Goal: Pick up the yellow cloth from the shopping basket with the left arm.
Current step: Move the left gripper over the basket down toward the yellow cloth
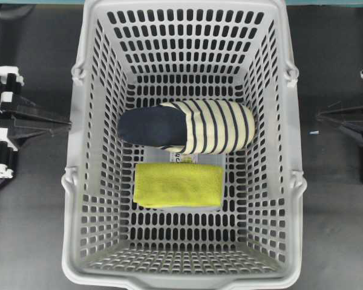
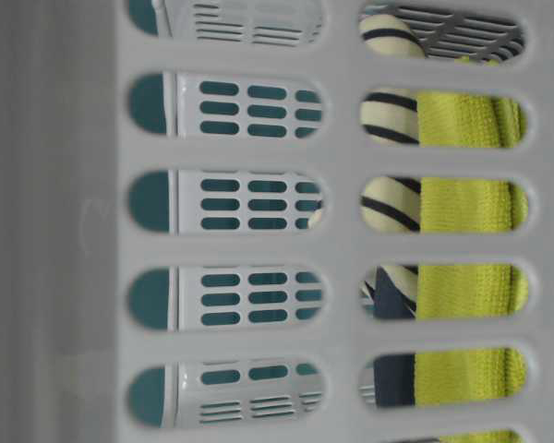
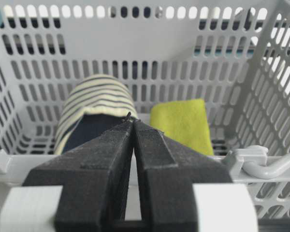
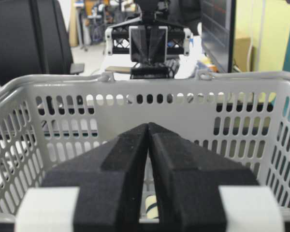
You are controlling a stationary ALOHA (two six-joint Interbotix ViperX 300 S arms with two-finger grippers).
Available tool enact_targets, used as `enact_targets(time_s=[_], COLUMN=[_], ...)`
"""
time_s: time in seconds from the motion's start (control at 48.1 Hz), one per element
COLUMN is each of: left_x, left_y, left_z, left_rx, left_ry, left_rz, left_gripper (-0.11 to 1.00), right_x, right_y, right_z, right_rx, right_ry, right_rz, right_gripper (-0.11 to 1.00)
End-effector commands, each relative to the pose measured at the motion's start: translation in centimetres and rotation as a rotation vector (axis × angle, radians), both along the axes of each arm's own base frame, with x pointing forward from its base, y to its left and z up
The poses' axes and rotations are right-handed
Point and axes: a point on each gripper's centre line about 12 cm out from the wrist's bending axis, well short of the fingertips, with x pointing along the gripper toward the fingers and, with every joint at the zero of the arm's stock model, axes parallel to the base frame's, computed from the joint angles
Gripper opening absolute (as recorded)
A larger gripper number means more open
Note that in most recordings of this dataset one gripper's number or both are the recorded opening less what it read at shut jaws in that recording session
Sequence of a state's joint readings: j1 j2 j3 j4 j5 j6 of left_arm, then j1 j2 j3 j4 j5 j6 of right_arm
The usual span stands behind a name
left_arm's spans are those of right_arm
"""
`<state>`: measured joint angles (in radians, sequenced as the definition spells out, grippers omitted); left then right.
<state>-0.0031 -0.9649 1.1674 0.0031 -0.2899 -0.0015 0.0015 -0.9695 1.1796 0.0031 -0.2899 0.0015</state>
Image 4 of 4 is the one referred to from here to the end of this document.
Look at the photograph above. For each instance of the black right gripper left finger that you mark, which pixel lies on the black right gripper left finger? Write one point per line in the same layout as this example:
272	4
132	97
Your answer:
98	191

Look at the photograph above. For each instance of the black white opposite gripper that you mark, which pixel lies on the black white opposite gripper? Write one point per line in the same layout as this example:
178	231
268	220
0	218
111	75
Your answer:
131	36

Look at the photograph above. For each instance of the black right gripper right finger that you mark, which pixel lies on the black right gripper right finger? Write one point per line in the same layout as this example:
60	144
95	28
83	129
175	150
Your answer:
201	191

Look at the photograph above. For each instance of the yellow cloth in basket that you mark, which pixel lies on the yellow cloth in basket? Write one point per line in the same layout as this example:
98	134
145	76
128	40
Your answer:
151	207

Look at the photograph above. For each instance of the grey plastic shopping basket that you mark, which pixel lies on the grey plastic shopping basket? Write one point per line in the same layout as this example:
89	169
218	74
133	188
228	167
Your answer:
46	120

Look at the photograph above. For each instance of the black computer monitor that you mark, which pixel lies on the black computer monitor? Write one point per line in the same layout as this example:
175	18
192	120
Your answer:
218	31

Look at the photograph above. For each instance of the cardboard box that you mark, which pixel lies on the cardboard box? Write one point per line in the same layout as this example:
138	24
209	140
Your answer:
240	51

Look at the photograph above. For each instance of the black office chair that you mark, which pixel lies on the black office chair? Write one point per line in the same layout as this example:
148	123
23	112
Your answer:
34	40

